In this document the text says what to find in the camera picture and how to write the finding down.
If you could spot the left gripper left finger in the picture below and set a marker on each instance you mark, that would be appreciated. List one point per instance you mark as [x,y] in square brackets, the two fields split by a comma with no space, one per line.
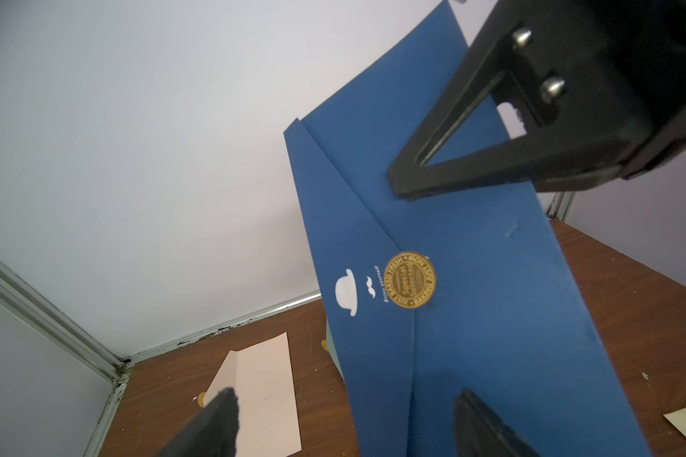
[212,433]

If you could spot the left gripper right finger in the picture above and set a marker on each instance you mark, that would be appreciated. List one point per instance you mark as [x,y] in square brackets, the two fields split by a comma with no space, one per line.
[480,432]

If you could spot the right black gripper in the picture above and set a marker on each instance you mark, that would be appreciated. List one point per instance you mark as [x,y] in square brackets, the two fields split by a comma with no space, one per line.
[558,94]

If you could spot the pink envelope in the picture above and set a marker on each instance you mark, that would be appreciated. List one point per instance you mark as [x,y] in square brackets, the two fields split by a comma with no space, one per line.
[262,379]

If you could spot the navy blue envelope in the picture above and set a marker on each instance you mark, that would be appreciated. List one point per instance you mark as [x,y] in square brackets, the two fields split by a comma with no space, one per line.
[461,291]

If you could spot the mint green envelope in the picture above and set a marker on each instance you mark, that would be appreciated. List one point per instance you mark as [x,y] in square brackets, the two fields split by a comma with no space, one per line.
[329,346]

